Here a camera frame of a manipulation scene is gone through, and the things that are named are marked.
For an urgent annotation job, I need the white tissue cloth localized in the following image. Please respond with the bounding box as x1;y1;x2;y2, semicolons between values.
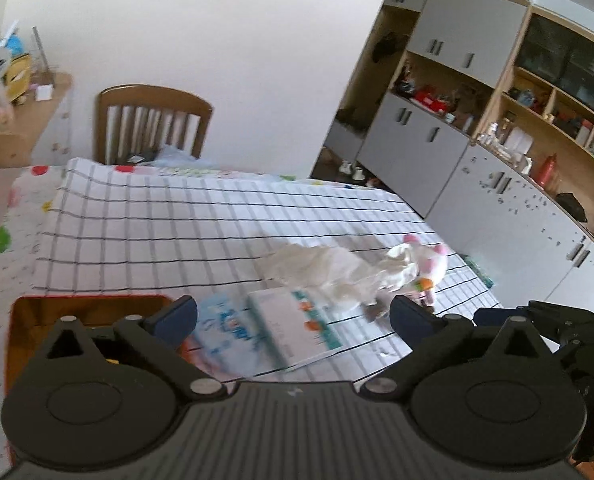
257;243;421;314

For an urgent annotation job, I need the red storage box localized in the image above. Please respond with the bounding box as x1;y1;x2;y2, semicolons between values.
4;294;189;461

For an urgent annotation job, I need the blue white wet wipes pack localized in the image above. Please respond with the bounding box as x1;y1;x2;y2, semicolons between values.
192;294;275;378

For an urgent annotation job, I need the white pink plush toy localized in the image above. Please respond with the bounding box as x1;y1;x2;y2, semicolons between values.
403;234;450;310

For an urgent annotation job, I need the white black checkered tablecloth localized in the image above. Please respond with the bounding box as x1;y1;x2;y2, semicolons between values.
32;158;439;299

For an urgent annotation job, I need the red bottle on shelf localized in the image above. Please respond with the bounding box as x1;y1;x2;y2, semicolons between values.
532;154;557;188

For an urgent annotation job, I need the white teal tissue pack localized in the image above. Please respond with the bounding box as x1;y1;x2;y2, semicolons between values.
247;287;344;368

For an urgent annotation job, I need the blue cushion on chair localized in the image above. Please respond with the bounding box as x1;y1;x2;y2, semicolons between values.
151;144;217;169

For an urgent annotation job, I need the wooden side cabinet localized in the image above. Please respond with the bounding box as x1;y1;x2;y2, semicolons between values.
0;73;73;169

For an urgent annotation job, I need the brown wooden chair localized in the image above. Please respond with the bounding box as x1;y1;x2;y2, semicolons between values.
92;84;213;165

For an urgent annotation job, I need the small white cube box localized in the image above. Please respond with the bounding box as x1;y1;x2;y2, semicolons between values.
35;84;54;102

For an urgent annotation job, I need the yellow alarm clock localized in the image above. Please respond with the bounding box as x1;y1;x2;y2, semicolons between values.
3;54;32;103

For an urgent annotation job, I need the large wooden wall cabinet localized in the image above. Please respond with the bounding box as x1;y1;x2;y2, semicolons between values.
324;0;594;311

